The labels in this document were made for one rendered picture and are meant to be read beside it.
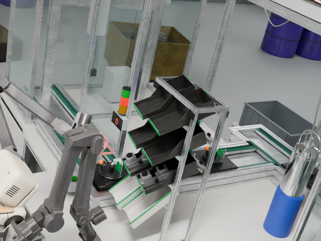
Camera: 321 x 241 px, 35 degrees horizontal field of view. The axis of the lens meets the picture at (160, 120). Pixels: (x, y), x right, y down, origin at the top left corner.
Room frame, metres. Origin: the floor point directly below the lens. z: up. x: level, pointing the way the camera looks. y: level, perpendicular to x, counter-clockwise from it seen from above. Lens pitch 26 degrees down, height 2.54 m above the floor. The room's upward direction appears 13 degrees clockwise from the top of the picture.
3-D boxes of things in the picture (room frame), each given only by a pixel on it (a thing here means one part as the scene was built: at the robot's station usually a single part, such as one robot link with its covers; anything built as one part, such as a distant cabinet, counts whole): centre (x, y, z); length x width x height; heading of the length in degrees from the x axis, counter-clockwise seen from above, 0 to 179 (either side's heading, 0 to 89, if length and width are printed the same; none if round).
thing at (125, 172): (2.41, 0.21, 0.96); 0.24 x 0.24 x 0.02; 37
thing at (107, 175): (2.41, 0.21, 0.98); 0.14 x 0.14 x 0.02
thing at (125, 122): (2.63, 0.23, 1.29); 0.12 x 0.05 x 0.25; 37
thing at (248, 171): (2.70, -0.18, 0.91); 1.24 x 0.33 x 0.10; 127
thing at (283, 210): (2.41, -0.79, 1.00); 0.16 x 0.16 x 0.27
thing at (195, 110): (2.19, -0.11, 1.26); 0.36 x 0.21 x 0.80; 37
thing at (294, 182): (2.41, -0.79, 1.32); 0.14 x 0.14 x 0.38
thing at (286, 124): (4.14, -1.06, 0.73); 0.62 x 0.42 x 0.23; 37
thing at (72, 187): (2.35, 0.43, 0.93); 0.21 x 0.07 x 0.06; 37
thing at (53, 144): (2.53, 0.49, 0.91); 0.89 x 0.06 x 0.11; 37
